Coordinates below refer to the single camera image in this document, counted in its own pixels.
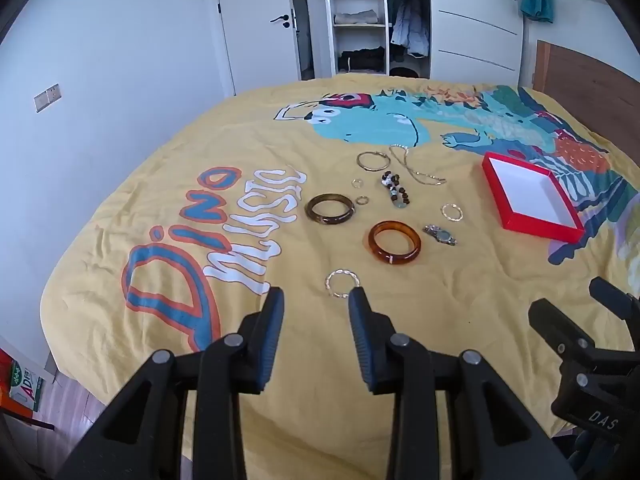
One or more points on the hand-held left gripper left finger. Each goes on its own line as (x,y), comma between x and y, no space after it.
(266,340)

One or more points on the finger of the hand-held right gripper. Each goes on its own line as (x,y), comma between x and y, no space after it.
(565,327)
(615,300)

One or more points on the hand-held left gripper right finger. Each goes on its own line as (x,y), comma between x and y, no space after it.
(361,340)

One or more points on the red jewelry box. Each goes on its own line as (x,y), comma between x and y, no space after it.
(525,190)

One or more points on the amber bangle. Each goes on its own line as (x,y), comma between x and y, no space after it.
(375,245)

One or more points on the dark brown bangle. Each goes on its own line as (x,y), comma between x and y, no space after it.
(327,221)

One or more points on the silver wristwatch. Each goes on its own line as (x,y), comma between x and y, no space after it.
(442,235)

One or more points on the silver twisted hoop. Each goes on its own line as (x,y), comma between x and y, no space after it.
(443,211)

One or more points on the thin silver bangle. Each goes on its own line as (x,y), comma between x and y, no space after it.
(358,161)

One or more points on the yellow printed blanket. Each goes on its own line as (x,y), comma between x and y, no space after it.
(250,130)

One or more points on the wooden headboard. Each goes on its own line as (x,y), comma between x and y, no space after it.
(585,75)

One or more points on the green and white carton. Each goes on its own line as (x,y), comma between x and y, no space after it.
(27,387)

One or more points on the orange box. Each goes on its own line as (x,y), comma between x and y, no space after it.
(10,405)

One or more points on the folded black clothes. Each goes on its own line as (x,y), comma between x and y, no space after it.
(362,59)

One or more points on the white door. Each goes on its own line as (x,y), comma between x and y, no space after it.
(250,45)

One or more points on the folded beige clothes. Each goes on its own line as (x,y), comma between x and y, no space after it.
(357,16)

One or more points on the hanging clothes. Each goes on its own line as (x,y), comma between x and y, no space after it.
(410,15)

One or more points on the white open shelf unit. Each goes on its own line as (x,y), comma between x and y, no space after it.
(329,0)

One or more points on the wall light switch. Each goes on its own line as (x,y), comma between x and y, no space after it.
(47,97)

